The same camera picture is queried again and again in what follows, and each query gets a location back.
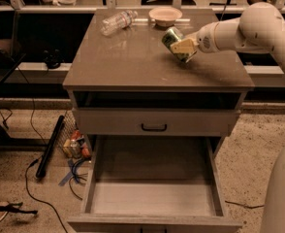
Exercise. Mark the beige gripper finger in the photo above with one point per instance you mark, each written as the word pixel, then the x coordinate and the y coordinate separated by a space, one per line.
pixel 187 45

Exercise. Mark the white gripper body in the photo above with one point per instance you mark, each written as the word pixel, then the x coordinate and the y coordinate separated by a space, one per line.
pixel 205 42

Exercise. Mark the green soda can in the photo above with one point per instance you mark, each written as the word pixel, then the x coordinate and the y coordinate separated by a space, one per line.
pixel 174 35

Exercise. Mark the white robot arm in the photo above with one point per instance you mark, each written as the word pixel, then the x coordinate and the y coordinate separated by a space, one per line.
pixel 261 27

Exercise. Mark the grey drawer cabinet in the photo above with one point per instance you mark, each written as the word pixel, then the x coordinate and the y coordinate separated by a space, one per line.
pixel 134 70

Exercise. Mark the open middle drawer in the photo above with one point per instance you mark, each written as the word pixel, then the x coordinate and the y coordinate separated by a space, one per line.
pixel 153 185

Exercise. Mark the white bowl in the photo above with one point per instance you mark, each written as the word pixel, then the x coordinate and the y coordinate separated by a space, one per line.
pixel 165 16

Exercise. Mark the clear plastic water bottle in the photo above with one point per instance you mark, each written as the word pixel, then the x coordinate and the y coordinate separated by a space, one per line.
pixel 119 21

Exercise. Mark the small black device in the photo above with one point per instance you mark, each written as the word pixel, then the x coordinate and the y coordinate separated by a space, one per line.
pixel 53 60

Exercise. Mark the black chair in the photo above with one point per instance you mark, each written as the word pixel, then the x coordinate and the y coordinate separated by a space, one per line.
pixel 2 46

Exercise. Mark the black tube on floor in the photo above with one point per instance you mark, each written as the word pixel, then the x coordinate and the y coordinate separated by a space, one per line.
pixel 42 169

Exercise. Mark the wooden disc with clamp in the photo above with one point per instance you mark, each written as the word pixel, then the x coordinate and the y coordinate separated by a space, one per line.
pixel 6 207

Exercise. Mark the black drawer handle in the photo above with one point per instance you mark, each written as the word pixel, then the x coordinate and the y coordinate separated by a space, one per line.
pixel 154 128

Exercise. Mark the wire basket with items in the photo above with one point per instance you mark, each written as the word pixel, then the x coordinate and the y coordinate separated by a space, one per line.
pixel 71 142

